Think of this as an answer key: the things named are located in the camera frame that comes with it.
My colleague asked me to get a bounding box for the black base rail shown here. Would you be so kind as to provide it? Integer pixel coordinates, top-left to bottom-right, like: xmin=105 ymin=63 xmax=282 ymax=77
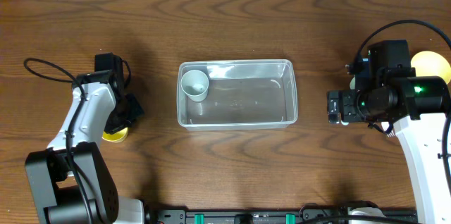
xmin=144 ymin=201 xmax=419 ymax=224

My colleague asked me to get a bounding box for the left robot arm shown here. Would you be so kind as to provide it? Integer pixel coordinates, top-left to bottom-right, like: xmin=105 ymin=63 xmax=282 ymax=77
xmin=25 ymin=53 xmax=151 ymax=223

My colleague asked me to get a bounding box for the yellow plastic cup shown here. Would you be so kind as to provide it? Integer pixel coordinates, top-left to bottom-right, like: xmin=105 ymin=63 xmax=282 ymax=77
xmin=102 ymin=127 xmax=129 ymax=143

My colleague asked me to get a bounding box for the grey plastic cup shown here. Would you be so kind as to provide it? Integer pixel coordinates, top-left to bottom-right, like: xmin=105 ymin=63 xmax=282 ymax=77
xmin=180 ymin=70 xmax=209 ymax=102

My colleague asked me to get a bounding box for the clear plastic container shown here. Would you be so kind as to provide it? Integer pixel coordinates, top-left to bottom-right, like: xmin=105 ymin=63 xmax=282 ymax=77
xmin=177 ymin=59 xmax=298 ymax=131

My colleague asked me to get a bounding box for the mint green plastic spoon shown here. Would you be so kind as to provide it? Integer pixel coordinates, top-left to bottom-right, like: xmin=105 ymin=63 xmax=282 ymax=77
xmin=350 ymin=76 xmax=356 ymax=90

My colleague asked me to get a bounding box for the yellow plastic bowl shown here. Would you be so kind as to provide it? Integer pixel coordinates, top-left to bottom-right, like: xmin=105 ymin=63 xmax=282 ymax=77
xmin=411 ymin=51 xmax=451 ymax=84

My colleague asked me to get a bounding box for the pale pink plastic fork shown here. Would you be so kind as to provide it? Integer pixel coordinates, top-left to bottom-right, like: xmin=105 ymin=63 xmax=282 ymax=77
xmin=381 ymin=122 xmax=395 ymax=137

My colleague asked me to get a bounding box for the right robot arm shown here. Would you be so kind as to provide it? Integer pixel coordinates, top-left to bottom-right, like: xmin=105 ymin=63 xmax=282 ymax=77
xmin=327 ymin=40 xmax=450 ymax=223

